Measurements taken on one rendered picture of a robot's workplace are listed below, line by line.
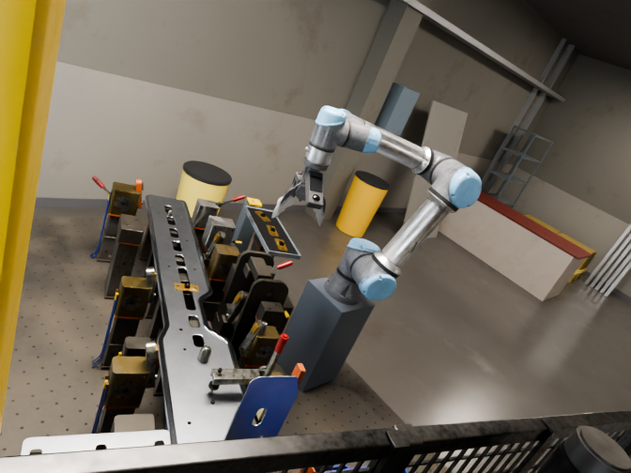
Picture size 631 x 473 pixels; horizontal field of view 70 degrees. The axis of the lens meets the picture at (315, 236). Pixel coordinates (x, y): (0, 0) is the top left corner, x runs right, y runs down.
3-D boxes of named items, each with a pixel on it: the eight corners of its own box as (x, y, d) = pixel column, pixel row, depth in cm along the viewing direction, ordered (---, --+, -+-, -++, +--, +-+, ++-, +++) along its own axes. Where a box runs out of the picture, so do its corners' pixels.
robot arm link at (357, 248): (360, 265, 179) (374, 236, 173) (373, 285, 168) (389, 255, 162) (333, 260, 174) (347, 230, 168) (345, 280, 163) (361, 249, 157)
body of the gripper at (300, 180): (312, 194, 140) (325, 159, 135) (317, 206, 133) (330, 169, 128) (288, 189, 138) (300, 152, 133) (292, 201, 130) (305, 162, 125)
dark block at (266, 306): (223, 393, 162) (261, 300, 145) (240, 393, 165) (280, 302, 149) (225, 404, 158) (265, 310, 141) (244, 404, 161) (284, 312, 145)
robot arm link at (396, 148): (450, 153, 163) (336, 97, 141) (467, 164, 154) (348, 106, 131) (432, 181, 167) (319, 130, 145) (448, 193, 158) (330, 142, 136)
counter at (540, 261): (444, 220, 767) (466, 182, 739) (561, 297, 646) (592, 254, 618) (423, 220, 715) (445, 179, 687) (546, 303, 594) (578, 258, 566)
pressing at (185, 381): (138, 193, 207) (138, 190, 206) (187, 202, 218) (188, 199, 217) (172, 471, 99) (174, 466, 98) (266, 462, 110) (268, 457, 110)
